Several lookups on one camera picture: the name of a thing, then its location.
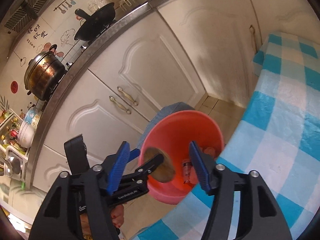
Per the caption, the brown round wooden piece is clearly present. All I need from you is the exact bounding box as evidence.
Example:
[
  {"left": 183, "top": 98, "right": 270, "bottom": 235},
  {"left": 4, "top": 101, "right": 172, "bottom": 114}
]
[{"left": 143, "top": 147, "right": 176, "bottom": 183}]

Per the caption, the red plastic trash bin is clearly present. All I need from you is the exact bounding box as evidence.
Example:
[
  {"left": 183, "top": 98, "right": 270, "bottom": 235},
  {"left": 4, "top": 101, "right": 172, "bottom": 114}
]
[{"left": 138, "top": 110, "right": 225, "bottom": 205}]

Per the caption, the person's left hand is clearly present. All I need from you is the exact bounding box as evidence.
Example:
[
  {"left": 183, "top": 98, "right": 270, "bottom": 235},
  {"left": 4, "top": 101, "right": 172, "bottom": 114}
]
[{"left": 80, "top": 205, "right": 125, "bottom": 239}]

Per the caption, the blue stool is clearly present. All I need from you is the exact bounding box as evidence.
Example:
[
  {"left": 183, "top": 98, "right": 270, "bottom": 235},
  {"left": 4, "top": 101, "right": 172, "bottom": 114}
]
[{"left": 135, "top": 101, "right": 196, "bottom": 151}]

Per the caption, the white cabinet door left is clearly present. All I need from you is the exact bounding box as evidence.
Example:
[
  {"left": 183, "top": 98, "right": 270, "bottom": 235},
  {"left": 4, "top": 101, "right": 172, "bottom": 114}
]
[{"left": 44, "top": 70, "right": 148, "bottom": 163}]

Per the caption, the blue checkered tablecloth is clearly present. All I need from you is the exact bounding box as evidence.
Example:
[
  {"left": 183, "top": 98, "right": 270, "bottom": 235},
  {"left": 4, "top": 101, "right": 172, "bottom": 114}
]
[{"left": 131, "top": 31, "right": 320, "bottom": 240}]

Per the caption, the white ceramic bowl stack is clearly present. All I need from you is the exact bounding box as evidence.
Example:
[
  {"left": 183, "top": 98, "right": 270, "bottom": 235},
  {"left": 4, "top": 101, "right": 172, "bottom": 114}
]
[{"left": 17, "top": 106, "right": 42, "bottom": 149}]

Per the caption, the white cabinet door middle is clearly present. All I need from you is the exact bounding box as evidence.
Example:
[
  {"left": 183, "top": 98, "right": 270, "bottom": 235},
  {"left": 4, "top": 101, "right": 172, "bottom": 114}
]
[{"left": 89, "top": 12, "right": 205, "bottom": 120}]

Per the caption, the steel stock pot with lid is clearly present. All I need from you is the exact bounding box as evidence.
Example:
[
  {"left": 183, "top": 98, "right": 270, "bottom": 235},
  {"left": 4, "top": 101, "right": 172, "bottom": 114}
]
[{"left": 24, "top": 44, "right": 67, "bottom": 101}]

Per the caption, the black wok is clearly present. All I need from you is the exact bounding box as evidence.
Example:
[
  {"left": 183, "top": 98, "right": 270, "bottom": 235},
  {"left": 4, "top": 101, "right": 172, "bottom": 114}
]
[{"left": 74, "top": 2, "right": 116, "bottom": 41}]

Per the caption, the white corner cabinet door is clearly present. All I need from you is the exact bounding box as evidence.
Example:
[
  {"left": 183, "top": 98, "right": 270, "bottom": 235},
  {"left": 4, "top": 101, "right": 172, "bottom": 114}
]
[{"left": 158, "top": 0, "right": 262, "bottom": 107}]

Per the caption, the range hood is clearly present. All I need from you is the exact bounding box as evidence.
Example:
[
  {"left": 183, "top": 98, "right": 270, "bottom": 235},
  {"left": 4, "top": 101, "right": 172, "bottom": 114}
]
[{"left": 1, "top": 0, "right": 49, "bottom": 35}]

